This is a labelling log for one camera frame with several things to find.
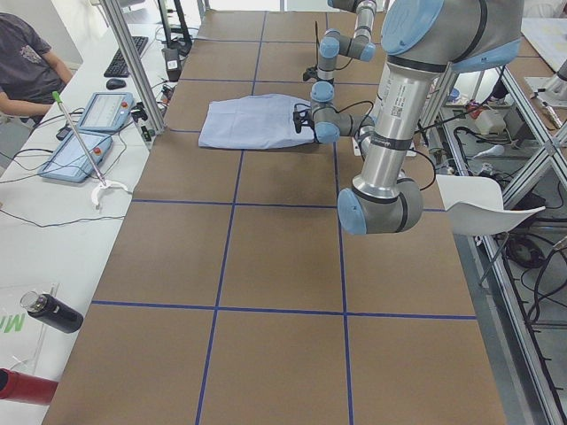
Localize white chair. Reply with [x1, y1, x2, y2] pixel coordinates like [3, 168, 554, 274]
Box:
[436, 174, 545, 236]

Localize black computer mouse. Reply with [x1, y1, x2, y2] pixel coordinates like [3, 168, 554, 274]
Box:
[105, 78, 127, 90]

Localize red bottle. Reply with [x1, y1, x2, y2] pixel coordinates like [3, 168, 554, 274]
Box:
[1, 368, 58, 406]

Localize black keyboard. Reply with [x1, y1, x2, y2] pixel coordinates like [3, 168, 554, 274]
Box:
[104, 35, 150, 79]

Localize light blue striped shirt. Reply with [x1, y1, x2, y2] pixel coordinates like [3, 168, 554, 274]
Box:
[198, 94, 315, 150]

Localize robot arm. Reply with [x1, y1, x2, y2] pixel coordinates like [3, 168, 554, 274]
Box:
[302, 0, 377, 84]
[293, 0, 524, 235]

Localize white grabber stick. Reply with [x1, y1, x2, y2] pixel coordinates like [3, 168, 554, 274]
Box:
[51, 91, 130, 209]

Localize aluminium frame post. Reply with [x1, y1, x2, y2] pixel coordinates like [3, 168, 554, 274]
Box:
[100, 0, 165, 135]

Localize seated person in grey shirt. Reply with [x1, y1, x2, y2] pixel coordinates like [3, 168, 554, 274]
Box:
[1, 12, 73, 124]

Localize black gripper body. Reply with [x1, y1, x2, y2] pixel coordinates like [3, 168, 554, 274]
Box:
[292, 109, 315, 133]
[302, 66, 318, 81]

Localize teach pendant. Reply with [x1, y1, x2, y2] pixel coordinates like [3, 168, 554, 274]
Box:
[77, 92, 134, 133]
[37, 131, 113, 182]

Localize black water bottle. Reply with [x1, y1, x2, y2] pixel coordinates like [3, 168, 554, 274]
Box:
[20, 291, 83, 334]

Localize upper teach pendant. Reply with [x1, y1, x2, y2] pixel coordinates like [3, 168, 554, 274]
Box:
[77, 92, 134, 133]

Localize lower teach pendant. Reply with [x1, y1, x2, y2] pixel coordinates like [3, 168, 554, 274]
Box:
[37, 131, 113, 182]

